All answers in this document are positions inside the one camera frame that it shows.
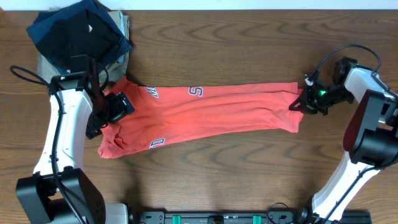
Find red printed t-shirt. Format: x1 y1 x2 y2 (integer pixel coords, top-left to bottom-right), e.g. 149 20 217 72
98 78 303 159

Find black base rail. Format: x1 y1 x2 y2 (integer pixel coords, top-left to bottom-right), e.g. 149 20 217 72
127 210 373 224

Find navy blue folded garment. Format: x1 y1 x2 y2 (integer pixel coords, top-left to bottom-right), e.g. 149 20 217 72
26 0 132 69

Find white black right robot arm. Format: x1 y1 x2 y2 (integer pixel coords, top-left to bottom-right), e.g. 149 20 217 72
289 57 397 223

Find light blue folded garment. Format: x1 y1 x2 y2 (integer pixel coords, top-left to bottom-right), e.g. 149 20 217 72
117 16 125 64

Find black folded garment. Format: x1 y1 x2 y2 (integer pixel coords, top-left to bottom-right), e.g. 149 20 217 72
35 10 123 70

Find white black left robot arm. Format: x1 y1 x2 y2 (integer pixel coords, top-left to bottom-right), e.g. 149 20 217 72
16 72 132 224

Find khaki folded garment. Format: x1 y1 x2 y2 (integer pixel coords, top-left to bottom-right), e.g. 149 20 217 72
37 11 130 82

